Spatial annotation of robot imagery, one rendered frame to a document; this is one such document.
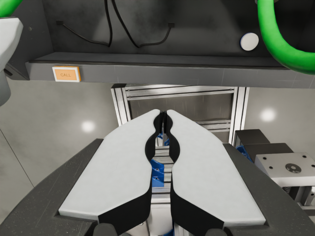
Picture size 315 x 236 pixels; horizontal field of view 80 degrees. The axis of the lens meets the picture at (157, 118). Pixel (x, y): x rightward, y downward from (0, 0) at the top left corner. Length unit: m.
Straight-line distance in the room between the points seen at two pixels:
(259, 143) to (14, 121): 1.83
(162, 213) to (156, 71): 0.47
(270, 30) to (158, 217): 0.62
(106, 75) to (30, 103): 1.44
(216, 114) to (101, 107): 0.88
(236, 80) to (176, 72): 0.13
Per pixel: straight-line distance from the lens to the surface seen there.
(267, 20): 0.22
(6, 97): 0.19
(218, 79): 0.42
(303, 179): 0.60
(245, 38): 0.53
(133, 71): 0.41
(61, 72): 0.44
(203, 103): 1.26
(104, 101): 1.54
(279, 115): 1.76
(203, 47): 0.52
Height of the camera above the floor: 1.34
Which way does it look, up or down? 61 degrees down
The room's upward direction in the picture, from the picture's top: 175 degrees counter-clockwise
